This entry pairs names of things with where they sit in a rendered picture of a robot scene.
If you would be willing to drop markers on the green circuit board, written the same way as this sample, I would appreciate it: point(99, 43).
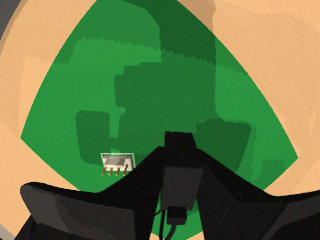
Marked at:
point(132, 70)

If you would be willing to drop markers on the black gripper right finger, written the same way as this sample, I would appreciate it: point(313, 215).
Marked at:
point(233, 209)

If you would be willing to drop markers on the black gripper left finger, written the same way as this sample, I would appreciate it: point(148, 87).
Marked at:
point(124, 211)

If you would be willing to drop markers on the black cooling fan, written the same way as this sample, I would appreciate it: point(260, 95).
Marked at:
point(27, 230)

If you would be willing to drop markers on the black plug with cable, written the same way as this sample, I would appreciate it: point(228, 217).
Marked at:
point(182, 174)

